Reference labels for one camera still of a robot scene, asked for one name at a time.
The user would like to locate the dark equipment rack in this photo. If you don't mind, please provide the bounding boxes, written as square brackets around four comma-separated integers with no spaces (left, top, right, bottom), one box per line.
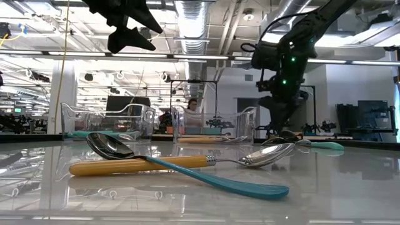
[336,99,398,138]

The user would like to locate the clear plastic bin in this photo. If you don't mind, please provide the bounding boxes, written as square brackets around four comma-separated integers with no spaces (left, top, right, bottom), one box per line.
[61,102,156,141]
[171,105,258,146]

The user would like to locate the LED light bar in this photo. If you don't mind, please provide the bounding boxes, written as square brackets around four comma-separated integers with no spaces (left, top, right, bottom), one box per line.
[0,49,400,67]

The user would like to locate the black background rig frame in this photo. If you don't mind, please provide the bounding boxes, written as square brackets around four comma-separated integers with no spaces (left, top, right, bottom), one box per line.
[169,79,219,126]
[299,83,316,135]

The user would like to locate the person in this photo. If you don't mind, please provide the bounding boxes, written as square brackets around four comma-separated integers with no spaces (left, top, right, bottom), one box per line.
[184,97,204,128]

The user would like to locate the black background equipment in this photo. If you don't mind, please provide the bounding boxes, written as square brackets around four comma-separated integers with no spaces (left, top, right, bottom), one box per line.
[0,112,48,134]

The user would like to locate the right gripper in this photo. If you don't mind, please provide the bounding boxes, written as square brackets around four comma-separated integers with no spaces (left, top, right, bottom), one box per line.
[256,67,310,134]

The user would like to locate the silver ventilation duct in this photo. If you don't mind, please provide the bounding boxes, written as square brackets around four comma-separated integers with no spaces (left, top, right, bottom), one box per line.
[259,0,313,32]
[174,0,211,98]

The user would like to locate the black display screen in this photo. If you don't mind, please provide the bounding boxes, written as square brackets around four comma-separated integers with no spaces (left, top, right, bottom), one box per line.
[105,95,150,117]

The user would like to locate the white pillar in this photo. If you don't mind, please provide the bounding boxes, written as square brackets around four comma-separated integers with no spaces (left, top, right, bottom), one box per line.
[46,59,79,134]

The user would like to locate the yellow cable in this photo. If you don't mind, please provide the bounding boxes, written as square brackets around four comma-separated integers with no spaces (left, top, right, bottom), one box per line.
[53,0,71,134]

